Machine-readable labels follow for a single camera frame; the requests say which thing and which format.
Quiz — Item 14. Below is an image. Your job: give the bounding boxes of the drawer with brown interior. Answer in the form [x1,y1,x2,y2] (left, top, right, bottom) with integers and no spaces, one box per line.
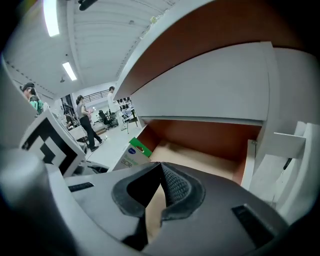
[136,117,265,192]

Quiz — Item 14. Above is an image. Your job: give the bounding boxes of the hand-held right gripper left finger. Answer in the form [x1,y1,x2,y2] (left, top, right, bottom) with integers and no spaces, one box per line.
[64,161,162,252]

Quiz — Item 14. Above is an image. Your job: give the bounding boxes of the black office chair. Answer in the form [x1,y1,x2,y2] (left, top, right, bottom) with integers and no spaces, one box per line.
[98,109,119,130]

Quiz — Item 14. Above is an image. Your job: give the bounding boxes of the white and brown cabinet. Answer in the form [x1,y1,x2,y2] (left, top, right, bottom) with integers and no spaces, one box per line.
[113,0,320,226]

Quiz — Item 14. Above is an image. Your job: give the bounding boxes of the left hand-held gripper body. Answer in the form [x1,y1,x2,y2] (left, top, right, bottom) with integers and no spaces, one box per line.
[19,109,87,178]

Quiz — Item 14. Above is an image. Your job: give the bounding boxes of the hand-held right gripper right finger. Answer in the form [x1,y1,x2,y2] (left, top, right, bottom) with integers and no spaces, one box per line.
[141,161,289,256]

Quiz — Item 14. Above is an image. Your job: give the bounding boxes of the long ceiling light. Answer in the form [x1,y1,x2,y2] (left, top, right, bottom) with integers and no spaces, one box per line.
[62,61,78,82]
[43,0,61,38]

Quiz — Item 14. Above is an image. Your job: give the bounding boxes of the small green white item box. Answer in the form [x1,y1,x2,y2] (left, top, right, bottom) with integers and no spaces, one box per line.
[111,136,153,172]

